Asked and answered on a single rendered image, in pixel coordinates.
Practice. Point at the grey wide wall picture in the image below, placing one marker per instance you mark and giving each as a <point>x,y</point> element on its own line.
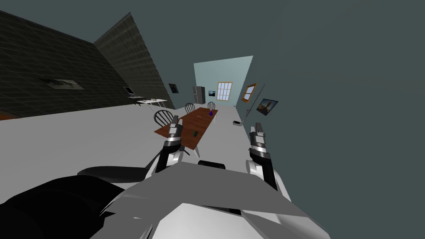
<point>61,84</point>

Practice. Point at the small blue picture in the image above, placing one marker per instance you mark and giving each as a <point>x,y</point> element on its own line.
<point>212,93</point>

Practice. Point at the white folding table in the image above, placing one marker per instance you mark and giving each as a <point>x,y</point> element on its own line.
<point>152,100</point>

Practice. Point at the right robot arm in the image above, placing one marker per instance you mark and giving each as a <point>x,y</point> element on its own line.
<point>264,162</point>

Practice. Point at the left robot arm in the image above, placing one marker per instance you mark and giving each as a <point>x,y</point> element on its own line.
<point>49,209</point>

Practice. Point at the orange-framed small window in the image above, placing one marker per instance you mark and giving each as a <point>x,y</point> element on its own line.
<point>248,92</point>

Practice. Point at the brown wooden dining table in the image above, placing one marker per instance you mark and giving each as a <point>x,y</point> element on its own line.
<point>196,124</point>

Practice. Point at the dark-framed landscape picture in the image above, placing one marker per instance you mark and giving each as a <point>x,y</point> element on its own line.
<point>267,107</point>

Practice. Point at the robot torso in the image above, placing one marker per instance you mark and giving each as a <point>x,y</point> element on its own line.
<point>212,205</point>

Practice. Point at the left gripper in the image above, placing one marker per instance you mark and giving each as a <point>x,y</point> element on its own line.
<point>174,132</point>

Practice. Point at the black spindle-back chair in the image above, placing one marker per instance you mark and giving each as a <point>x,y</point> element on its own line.
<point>162,118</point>
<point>189,108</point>
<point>211,105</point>

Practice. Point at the orange-framed paned window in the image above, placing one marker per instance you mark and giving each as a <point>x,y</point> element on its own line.
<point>224,91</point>

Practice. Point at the grey upright vacuum cleaner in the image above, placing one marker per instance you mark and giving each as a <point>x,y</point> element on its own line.
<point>247,111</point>

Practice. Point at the grey refrigerator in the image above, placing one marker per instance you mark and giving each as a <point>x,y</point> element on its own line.
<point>199,95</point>

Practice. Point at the dark wall picture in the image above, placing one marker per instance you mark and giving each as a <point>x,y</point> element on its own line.
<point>173,88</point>

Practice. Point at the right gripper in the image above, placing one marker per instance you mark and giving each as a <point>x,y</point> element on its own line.
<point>258,138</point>

